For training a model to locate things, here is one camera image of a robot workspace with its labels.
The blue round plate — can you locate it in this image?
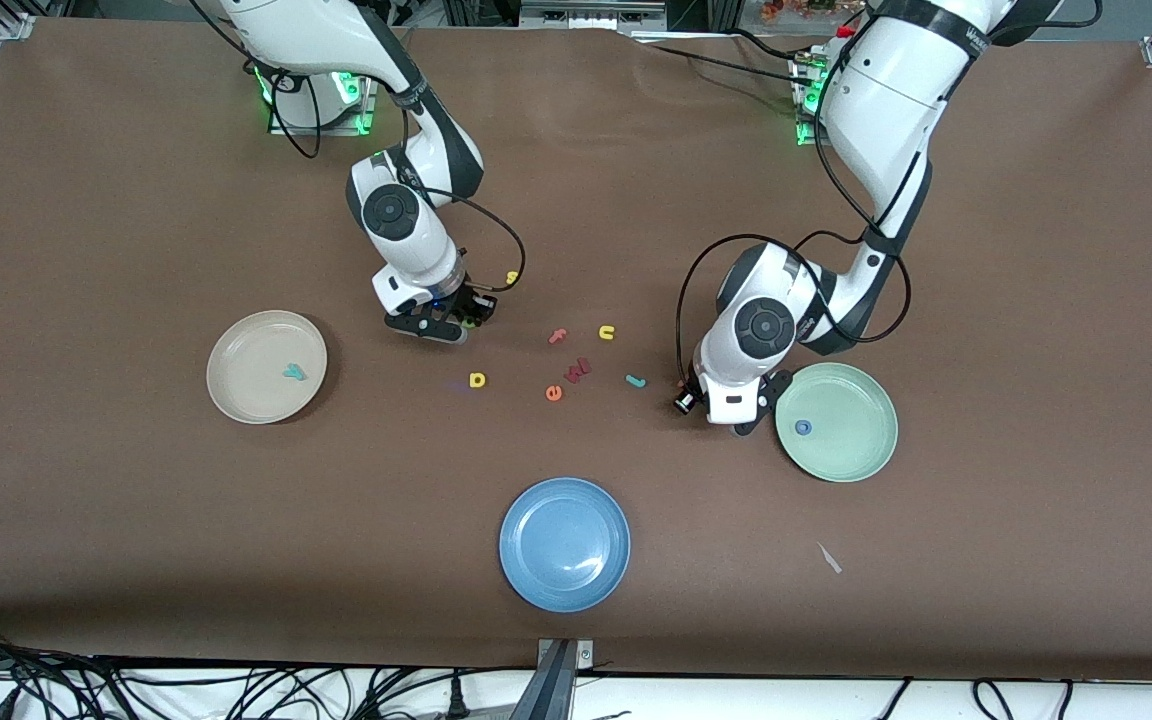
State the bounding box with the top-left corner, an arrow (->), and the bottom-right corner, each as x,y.
499,477 -> 631,613

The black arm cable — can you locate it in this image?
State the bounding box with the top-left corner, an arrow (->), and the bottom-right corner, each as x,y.
261,60 -> 527,296
674,40 -> 912,391

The orange decorative foliage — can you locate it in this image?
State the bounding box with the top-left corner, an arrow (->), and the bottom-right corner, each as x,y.
761,0 -> 867,21

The brown table cover sheet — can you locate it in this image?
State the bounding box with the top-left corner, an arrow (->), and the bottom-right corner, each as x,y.
0,18 -> 1152,681

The silver metal box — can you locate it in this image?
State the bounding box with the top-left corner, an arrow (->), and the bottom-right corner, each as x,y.
521,0 -> 667,31

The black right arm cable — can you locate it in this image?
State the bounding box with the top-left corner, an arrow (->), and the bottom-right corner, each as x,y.
261,60 -> 527,296

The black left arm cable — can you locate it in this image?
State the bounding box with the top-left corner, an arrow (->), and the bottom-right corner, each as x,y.
674,40 -> 912,391

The beige round plate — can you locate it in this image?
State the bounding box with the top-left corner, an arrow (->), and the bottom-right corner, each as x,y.
206,310 -> 329,425

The dark aluminium pole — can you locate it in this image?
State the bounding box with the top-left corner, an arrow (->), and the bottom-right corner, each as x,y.
510,642 -> 577,720

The long black table cable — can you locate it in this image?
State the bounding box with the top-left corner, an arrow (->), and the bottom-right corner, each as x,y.
636,40 -> 817,89

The green round plate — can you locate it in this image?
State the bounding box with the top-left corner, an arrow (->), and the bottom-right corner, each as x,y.
774,362 -> 899,483

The silver metal mounting bracket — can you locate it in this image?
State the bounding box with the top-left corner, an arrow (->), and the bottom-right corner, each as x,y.
537,638 -> 595,669

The short black table cable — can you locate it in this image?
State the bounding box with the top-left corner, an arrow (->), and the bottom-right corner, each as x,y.
728,28 -> 805,61

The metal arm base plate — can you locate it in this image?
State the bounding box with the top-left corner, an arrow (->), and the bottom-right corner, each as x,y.
269,60 -> 379,137
794,50 -> 837,149

